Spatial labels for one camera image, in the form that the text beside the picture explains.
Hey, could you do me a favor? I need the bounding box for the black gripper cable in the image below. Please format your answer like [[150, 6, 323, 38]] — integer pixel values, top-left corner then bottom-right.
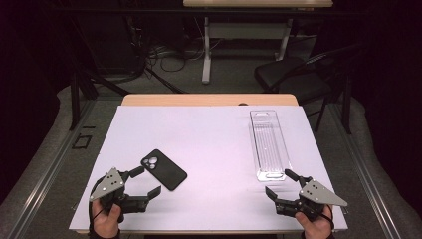
[[87, 198, 102, 235], [318, 204, 335, 231]]

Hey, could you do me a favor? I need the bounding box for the black phone case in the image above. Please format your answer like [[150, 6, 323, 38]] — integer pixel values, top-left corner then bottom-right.
[[140, 148, 188, 192]]

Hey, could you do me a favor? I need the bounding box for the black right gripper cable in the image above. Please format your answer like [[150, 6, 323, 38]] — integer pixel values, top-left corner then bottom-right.
[[318, 204, 335, 231]]

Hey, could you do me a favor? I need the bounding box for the clear plastic packaging tray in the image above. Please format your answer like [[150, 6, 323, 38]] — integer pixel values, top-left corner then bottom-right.
[[249, 110, 294, 183]]

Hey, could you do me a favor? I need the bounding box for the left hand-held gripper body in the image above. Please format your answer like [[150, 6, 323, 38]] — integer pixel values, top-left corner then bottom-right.
[[89, 167, 151, 224]]

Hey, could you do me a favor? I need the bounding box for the wooden table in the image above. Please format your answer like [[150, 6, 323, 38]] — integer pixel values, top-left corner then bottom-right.
[[74, 93, 347, 236]]

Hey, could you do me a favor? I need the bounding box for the black chair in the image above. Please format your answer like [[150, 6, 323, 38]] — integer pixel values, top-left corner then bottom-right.
[[254, 43, 366, 133]]

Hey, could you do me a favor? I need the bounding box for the person's right hand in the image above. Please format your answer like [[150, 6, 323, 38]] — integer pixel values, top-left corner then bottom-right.
[[295, 204, 334, 239]]

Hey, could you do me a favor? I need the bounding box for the metal floor rail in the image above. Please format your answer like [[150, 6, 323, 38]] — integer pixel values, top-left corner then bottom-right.
[[6, 99, 98, 239], [326, 103, 403, 239]]

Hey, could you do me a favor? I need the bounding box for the bundle of floor cables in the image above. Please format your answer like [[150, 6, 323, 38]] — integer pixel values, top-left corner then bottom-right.
[[145, 41, 208, 74]]

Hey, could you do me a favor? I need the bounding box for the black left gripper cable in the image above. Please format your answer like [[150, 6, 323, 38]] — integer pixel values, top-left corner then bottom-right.
[[87, 198, 102, 235]]

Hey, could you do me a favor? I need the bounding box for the white-legged desk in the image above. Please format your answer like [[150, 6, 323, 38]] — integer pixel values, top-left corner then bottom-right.
[[182, 0, 334, 85]]

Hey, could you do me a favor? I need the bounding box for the person's left hand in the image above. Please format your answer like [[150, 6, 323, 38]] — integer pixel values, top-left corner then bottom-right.
[[91, 199, 122, 239]]

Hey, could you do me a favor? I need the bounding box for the black metal stand frame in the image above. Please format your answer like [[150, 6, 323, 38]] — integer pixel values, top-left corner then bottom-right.
[[67, 68, 131, 132]]

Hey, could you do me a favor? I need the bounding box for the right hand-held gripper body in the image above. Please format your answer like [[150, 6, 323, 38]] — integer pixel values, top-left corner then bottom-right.
[[274, 176, 349, 222]]

